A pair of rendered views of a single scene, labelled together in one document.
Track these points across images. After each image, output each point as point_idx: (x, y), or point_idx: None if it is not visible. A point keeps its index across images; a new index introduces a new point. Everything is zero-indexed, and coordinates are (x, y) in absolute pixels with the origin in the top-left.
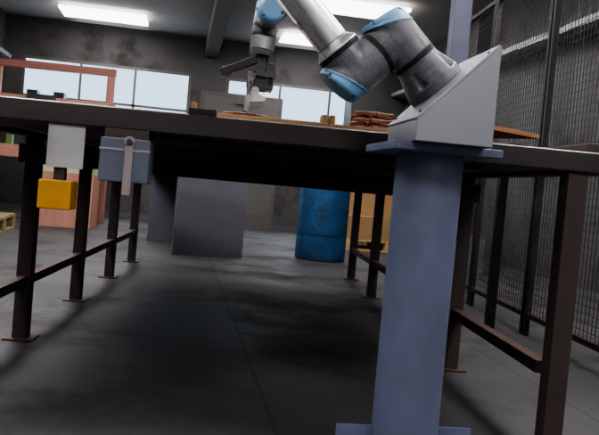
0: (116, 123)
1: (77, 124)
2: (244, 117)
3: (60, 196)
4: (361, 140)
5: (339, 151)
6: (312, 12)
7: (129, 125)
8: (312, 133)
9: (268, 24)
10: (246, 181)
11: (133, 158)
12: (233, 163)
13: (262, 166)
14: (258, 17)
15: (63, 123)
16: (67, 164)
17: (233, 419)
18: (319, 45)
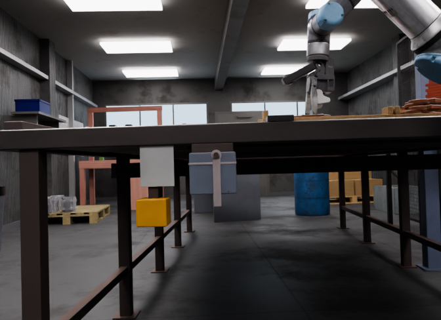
0: (201, 139)
1: (165, 144)
2: (315, 118)
3: (157, 214)
4: (440, 125)
5: (399, 140)
6: None
7: (213, 139)
8: (390, 124)
9: (328, 29)
10: (289, 172)
11: (221, 170)
12: (277, 159)
13: (300, 159)
14: (317, 24)
15: (153, 145)
16: (160, 183)
17: None
18: (416, 29)
